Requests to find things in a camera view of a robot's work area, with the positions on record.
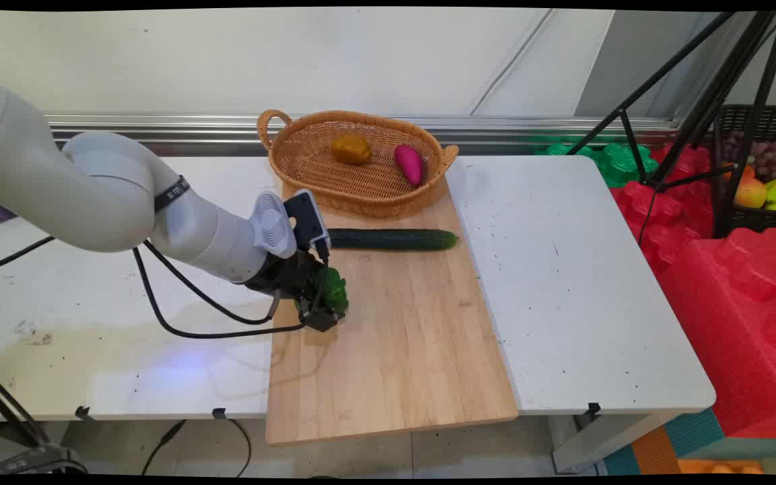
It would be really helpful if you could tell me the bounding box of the small red foam block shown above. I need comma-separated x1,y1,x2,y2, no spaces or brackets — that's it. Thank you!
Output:
649,142,713,181

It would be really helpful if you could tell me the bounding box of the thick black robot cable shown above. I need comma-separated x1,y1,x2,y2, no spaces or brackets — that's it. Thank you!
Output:
0,235,56,275

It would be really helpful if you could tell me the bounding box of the green foam block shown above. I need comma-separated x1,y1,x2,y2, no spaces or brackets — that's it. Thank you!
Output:
534,137,659,189

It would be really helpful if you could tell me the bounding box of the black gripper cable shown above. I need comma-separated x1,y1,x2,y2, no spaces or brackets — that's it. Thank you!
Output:
131,246,309,340

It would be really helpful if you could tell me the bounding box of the black camera cable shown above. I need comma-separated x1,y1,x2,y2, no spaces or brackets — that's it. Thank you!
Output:
143,239,283,326

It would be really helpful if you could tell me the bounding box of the woven wicker basket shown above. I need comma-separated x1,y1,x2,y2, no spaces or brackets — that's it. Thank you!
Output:
257,108,460,218

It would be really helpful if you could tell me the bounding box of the black floor cable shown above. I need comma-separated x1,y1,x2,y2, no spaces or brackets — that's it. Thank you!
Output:
141,418,253,477

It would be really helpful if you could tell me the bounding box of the black plastic crate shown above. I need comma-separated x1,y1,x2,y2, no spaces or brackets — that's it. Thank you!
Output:
711,104,776,237

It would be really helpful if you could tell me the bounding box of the aluminium wall rail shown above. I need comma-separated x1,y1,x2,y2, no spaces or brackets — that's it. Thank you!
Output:
44,113,680,157

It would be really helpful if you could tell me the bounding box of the black velcro strap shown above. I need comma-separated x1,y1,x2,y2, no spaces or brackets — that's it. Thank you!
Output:
154,176,191,214

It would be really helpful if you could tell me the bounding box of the yellow-brown potato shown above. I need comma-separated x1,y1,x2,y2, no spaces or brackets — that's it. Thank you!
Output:
331,134,373,166

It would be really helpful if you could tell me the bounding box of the purple grapes bunch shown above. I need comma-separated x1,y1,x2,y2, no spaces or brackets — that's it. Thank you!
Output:
723,131,776,181

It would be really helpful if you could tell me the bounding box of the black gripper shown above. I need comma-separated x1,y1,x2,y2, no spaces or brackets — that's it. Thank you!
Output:
245,249,342,333

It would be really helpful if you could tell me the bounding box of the green bell pepper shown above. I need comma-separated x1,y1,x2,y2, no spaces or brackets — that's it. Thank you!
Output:
312,267,350,318

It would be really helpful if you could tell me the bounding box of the white table leg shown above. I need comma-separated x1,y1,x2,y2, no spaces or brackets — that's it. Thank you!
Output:
552,411,684,474

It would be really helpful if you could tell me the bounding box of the orange red mango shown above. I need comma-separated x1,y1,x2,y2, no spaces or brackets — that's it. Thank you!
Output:
734,176,770,209

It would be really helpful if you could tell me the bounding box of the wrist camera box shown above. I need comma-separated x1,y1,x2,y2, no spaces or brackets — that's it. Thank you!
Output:
284,189,332,261

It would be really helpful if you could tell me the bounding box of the small orange fruit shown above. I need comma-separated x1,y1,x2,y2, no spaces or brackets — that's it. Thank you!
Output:
721,162,757,183

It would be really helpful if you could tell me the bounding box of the wooden cutting board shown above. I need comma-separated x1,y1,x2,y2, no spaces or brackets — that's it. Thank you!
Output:
265,182,520,447

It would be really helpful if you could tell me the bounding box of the purple sweet potato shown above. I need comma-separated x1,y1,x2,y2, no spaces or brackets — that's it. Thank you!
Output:
393,143,424,187

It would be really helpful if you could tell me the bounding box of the dark green cucumber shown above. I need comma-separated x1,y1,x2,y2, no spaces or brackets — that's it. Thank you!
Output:
327,228,460,253

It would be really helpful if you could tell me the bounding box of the black camera tripod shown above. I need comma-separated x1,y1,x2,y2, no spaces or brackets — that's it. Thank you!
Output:
566,10,776,238

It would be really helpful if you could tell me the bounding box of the large red foam block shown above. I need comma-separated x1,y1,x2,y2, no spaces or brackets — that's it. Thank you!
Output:
656,227,776,440

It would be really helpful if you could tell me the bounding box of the black tripod base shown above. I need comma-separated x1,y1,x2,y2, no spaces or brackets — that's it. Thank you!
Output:
0,360,90,476

